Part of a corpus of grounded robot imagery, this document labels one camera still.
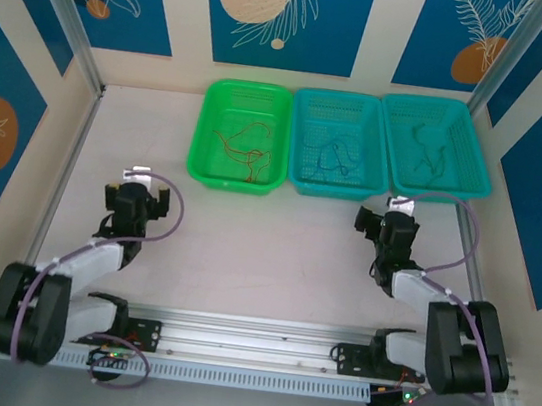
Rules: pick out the green plastic basket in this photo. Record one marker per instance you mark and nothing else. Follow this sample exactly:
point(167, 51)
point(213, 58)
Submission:
point(215, 99)

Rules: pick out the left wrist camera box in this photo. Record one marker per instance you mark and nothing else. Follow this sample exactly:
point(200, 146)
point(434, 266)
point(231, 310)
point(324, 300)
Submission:
point(139, 175)

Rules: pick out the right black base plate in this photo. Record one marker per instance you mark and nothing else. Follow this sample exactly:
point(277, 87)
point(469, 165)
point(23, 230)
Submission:
point(345, 360)

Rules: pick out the aluminium cross beam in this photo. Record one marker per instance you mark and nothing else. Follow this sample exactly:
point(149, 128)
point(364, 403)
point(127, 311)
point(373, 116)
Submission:
point(251, 341)

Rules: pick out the aluminium corner post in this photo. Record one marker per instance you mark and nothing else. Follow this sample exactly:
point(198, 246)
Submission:
point(73, 29)
point(504, 54)

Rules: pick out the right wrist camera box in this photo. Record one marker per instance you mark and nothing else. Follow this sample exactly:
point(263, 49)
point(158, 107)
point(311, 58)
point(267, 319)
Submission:
point(402, 204)

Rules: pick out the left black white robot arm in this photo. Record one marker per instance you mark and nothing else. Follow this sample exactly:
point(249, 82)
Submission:
point(7, 317)

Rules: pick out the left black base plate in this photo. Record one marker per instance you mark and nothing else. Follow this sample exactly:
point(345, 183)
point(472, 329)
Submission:
point(151, 335)

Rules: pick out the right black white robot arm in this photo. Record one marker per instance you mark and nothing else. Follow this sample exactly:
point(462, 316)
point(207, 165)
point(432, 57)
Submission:
point(447, 349)

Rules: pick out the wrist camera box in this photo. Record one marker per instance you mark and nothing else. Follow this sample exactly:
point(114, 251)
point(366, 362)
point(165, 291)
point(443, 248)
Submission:
point(139, 175)
point(402, 204)

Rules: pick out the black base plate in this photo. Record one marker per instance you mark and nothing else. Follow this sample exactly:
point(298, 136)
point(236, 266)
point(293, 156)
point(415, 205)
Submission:
point(345, 360)
point(151, 335)

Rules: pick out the teal plastic basket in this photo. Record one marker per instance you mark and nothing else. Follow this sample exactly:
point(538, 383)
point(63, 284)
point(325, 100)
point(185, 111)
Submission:
point(343, 117)
point(464, 154)

